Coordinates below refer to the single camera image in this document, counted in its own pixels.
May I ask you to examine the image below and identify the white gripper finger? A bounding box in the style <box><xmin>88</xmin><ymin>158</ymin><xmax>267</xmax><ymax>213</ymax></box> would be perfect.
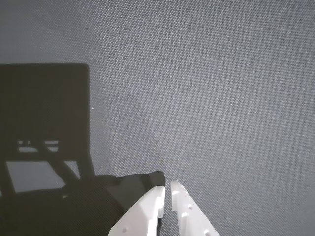
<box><xmin>107</xmin><ymin>186</ymin><xmax>166</xmax><ymax>236</ymax></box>
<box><xmin>170</xmin><ymin>180</ymin><xmax>221</xmax><ymax>236</ymax></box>

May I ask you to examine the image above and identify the dark grey desk mat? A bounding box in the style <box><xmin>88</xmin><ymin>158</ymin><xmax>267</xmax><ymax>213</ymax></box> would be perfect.
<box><xmin>0</xmin><ymin>0</ymin><xmax>315</xmax><ymax>236</ymax></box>

